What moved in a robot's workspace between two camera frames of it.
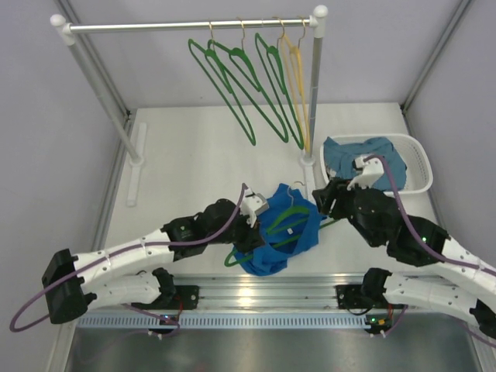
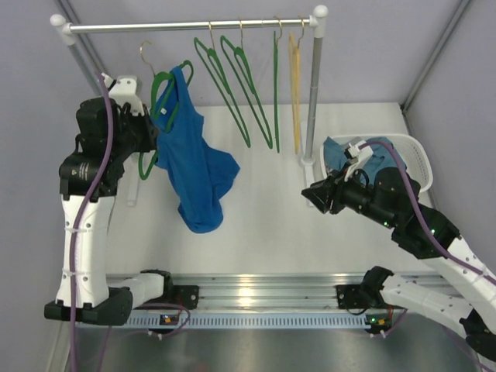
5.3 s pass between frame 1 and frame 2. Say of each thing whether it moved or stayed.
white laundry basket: stayed
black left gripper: moved
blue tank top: moved
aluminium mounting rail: stayed
